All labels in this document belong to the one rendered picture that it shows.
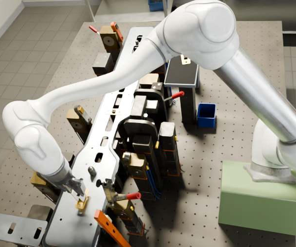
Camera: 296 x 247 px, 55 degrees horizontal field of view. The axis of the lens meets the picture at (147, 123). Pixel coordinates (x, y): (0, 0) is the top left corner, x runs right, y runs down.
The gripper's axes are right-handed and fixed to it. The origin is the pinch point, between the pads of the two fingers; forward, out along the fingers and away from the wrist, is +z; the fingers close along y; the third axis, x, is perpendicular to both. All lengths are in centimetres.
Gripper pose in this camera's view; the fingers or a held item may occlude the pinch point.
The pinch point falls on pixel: (78, 194)
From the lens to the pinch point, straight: 118.5
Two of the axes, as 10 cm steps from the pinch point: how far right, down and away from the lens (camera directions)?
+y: -9.7, -0.7, 2.5
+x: -2.0, 8.0, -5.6
